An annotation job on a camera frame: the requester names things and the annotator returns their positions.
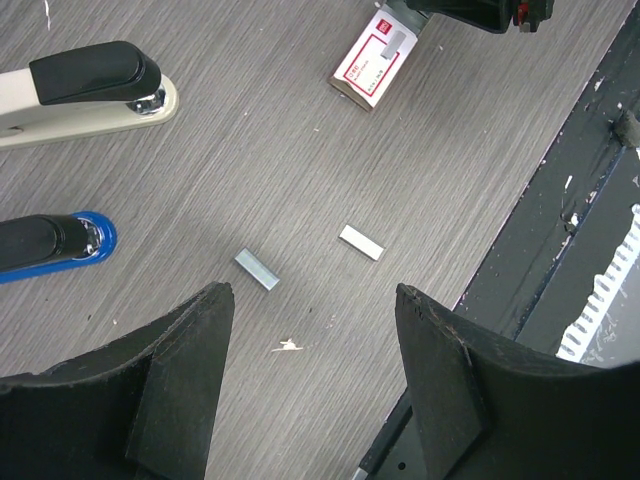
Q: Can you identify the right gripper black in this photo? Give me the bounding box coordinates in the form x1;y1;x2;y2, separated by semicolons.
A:
405;0;555;34

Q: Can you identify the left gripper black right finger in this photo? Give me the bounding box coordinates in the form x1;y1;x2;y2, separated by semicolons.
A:
395;284;639;479

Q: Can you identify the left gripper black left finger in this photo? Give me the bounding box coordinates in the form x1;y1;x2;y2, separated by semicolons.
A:
1;282;235;479

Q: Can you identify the staple box red white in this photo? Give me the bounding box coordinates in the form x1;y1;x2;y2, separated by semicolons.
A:
328;1;430;112

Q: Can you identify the strip of staples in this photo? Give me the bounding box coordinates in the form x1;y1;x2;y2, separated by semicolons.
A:
338;225;384;261
234;248;280;291

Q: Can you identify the blue stapler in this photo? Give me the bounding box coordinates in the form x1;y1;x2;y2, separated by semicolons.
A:
1;211;118;284

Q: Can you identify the beige stapler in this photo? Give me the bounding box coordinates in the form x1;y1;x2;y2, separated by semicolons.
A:
1;41;179;151

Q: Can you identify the white cable duct rail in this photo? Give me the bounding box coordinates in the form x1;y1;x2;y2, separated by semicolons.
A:
555;204;639;363

